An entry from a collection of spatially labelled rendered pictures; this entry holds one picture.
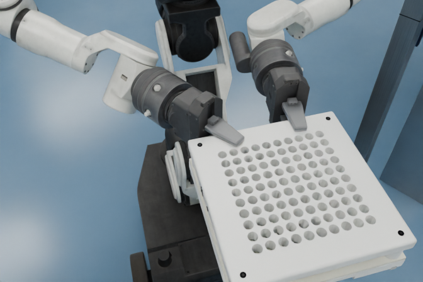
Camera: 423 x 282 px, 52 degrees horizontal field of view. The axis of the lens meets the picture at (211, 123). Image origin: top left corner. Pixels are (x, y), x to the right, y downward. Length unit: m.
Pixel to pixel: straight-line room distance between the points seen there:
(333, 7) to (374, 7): 2.26
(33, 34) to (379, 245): 0.64
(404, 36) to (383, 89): 0.21
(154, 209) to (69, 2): 1.91
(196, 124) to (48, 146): 1.59
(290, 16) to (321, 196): 0.38
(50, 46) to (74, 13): 2.28
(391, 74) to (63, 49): 1.02
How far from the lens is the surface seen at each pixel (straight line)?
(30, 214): 1.99
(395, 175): 2.02
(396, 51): 1.43
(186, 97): 0.69
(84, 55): 0.80
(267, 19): 0.85
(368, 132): 1.65
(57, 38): 0.82
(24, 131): 2.32
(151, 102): 0.72
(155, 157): 1.82
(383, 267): 0.66
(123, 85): 0.78
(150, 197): 1.70
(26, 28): 0.83
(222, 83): 1.14
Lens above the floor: 1.56
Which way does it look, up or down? 46 degrees down
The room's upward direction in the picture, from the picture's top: straight up
